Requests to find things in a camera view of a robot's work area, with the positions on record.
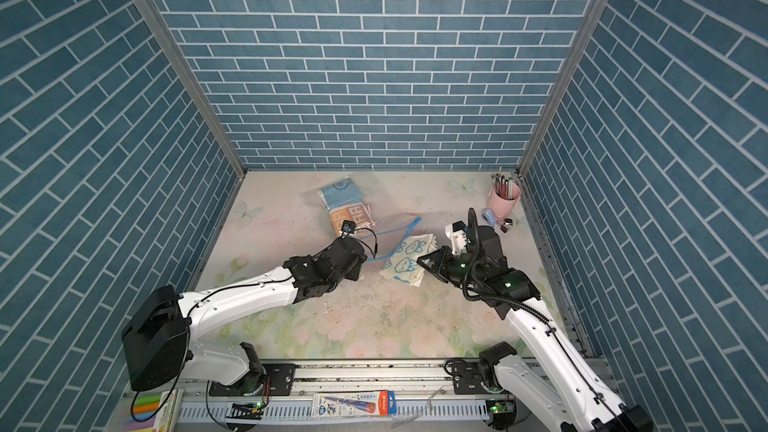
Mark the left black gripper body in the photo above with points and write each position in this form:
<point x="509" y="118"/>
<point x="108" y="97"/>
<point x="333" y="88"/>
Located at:
<point x="353" y="274"/>

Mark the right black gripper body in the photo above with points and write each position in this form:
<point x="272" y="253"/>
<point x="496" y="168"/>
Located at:
<point x="458" y="269"/>

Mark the orange white towel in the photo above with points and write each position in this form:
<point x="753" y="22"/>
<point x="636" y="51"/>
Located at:
<point x="358" y="212"/>

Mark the pale green bunny towel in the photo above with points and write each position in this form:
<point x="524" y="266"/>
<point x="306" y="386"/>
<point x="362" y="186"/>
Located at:
<point x="402" y="265"/>

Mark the clear vacuum bag blue zipper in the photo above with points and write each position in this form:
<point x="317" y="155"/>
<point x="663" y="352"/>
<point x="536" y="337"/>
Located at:
<point x="393" y="222"/>

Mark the light blue towel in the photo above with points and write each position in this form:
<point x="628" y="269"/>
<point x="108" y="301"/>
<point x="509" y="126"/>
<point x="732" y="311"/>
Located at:
<point x="341" y="193"/>

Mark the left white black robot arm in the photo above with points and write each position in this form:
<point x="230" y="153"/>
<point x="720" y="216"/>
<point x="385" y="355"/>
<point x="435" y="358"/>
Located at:
<point x="165" y="339"/>

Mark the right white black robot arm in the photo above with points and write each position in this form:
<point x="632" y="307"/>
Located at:
<point x="558" y="366"/>

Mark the small metal binder clip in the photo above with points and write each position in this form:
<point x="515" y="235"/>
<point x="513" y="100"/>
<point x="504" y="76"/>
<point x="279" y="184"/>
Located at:
<point x="506" y="225"/>

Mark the small blue white eraser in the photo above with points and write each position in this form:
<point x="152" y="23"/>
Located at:
<point x="489" y="217"/>

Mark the pink pen cup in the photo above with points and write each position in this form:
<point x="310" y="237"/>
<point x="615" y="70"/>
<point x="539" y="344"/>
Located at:
<point x="503" y="197"/>

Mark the red blue packaged item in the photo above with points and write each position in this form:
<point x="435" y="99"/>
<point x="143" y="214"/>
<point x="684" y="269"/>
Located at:
<point x="379" y="403"/>

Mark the colourful marker set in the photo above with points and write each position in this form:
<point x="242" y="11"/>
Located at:
<point x="157" y="412"/>

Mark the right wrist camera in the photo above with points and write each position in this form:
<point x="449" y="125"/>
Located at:
<point x="457" y="235"/>

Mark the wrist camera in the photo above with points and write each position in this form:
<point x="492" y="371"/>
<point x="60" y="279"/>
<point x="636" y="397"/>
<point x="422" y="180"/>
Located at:
<point x="348" y="227"/>
<point x="457" y="235"/>

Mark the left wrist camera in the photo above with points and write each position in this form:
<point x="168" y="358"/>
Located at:
<point x="348" y="227"/>

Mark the aluminium mounting rail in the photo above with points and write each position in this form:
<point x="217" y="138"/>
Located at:
<point x="426" y="390"/>

